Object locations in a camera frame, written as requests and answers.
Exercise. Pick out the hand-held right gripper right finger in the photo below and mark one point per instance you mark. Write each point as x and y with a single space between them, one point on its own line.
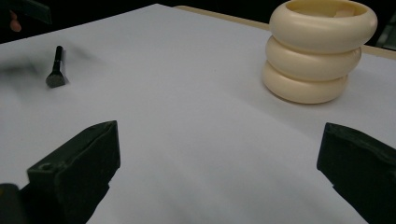
361 165

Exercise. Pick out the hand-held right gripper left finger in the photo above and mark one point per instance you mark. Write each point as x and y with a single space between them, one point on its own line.
77 168

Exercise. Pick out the black makeup brush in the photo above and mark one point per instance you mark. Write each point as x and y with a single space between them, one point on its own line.
56 78

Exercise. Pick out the cream ribbed brush holder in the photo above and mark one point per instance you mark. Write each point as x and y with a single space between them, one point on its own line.
314 53

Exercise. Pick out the white board sheet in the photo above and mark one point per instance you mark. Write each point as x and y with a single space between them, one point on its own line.
193 109

